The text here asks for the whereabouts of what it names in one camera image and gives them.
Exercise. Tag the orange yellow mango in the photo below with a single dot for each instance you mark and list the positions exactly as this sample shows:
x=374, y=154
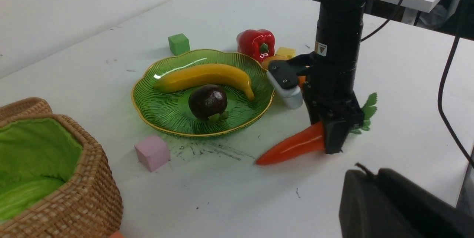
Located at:
x=268, y=60

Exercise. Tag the woven rattan basket green lining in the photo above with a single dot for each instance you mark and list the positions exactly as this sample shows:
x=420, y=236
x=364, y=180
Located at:
x=55, y=181

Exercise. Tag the orange carrot with leaves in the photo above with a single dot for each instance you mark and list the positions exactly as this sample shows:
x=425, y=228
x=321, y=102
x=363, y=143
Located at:
x=312, y=138

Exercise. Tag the red bell pepper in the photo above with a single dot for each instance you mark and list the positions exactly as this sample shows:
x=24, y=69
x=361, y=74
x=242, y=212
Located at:
x=257, y=44

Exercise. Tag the yellow foam cube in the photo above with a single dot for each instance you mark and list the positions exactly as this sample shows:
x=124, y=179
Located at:
x=286, y=52

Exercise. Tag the green foam cube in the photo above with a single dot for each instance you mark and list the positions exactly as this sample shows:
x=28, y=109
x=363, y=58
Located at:
x=179, y=44

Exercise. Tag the orange foam cube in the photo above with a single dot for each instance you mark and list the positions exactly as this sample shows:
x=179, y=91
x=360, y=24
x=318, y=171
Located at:
x=116, y=234

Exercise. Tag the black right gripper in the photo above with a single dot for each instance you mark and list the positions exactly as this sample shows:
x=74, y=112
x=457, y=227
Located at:
x=329, y=95

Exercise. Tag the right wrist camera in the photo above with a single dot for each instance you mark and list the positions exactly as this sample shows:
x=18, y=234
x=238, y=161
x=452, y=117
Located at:
x=284, y=78

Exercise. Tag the yellow banana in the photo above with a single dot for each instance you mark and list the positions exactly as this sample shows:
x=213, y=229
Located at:
x=204, y=74

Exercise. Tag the pink foam cube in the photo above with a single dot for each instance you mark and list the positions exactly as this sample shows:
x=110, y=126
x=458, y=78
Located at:
x=152, y=153

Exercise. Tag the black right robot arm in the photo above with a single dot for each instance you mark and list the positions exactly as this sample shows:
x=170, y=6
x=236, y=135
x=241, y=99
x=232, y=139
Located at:
x=339, y=29

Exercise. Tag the dark purple mangosteen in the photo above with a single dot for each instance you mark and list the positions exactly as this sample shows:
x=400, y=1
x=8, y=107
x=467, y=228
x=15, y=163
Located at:
x=209, y=103

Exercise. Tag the green glass leaf plate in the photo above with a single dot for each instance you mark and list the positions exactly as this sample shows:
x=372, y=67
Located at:
x=169, y=112

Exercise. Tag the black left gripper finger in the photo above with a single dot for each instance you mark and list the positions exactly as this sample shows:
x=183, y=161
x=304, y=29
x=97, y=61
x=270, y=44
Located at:
x=388, y=205

